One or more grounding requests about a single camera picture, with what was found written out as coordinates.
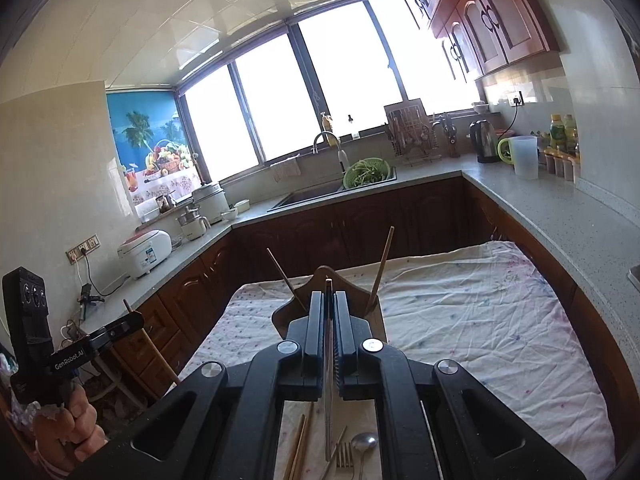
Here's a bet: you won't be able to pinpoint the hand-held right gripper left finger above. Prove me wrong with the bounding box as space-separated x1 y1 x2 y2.
70 291 326 480

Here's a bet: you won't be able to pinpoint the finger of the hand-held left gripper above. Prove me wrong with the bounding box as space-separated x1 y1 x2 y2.
104 313 146 346

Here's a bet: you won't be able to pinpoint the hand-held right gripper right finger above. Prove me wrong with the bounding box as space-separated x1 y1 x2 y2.
333 291 588 480

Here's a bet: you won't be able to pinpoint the wooden utensil holder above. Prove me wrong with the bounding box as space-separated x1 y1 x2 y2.
271 266 384 341

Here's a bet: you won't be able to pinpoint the wooden chopstick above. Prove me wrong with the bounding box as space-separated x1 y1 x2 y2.
266 247 308 314
368 226 395 317
284 414 307 480
291 401 316 480
123 299 180 386

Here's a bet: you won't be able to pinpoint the person's left forearm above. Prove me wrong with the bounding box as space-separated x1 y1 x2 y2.
0 350 66 480

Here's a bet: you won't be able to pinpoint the person's left hand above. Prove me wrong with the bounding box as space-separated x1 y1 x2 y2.
31 386 109 474

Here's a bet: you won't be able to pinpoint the small black tripod device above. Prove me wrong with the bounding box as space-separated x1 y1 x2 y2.
77 284 106 322

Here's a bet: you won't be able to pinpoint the white rice cooker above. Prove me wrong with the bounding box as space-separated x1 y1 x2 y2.
117 230 174 280

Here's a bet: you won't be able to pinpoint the dark wooden lower cabinets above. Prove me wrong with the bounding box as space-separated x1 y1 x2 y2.
87 174 640 461

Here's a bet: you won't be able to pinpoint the white blender jug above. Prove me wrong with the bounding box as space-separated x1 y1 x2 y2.
175 206 211 241

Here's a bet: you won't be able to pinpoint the metal spoon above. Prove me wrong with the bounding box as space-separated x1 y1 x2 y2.
350 431 380 480

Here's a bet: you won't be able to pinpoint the steel kitchen sink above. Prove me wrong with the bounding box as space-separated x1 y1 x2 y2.
267 167 399 212

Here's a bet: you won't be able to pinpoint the white floral tablecloth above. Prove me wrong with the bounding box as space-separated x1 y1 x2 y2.
177 241 616 480

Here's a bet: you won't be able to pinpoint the metal fork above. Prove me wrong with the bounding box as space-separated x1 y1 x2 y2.
320 425 354 480

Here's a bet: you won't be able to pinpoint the large white steamer pot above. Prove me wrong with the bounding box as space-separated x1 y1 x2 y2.
192 182 230 224

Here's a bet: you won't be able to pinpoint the green colander with vegetables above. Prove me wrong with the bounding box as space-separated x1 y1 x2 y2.
342 158 392 190

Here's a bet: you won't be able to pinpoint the hanging dish towel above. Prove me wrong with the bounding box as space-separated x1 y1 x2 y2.
271 156 302 183

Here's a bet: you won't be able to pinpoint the tropical fruit window blind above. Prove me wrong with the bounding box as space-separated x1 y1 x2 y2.
106 89 202 207

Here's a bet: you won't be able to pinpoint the chrome faucet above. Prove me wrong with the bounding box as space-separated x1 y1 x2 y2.
312 131 350 173

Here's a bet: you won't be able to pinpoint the wooden cutting board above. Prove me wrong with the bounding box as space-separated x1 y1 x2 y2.
384 99 427 128

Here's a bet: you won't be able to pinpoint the steel electric kettle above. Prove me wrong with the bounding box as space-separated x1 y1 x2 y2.
469 120 501 164

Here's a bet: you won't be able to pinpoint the kitchen window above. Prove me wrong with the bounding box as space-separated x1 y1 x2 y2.
177 0 482 184

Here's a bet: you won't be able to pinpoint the row of spice jars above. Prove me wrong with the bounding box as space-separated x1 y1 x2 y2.
542 147 584 184

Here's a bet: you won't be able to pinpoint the green and yellow bottle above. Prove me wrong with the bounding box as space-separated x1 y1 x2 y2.
549 113 567 152

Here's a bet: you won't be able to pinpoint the yellow oil bottle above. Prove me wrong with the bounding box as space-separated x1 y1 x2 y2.
564 115 580 157

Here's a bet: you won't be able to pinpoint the wooden upper cabinets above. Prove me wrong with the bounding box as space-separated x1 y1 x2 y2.
385 0 561 82

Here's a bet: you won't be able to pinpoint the wire dish rack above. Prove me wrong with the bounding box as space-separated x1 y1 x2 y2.
384 99 444 163

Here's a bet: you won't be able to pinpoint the plastic pitcher with green handle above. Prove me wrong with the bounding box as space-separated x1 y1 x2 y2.
497 135 540 180

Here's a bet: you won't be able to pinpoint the black kettle cable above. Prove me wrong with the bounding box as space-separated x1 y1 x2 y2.
496 102 522 136

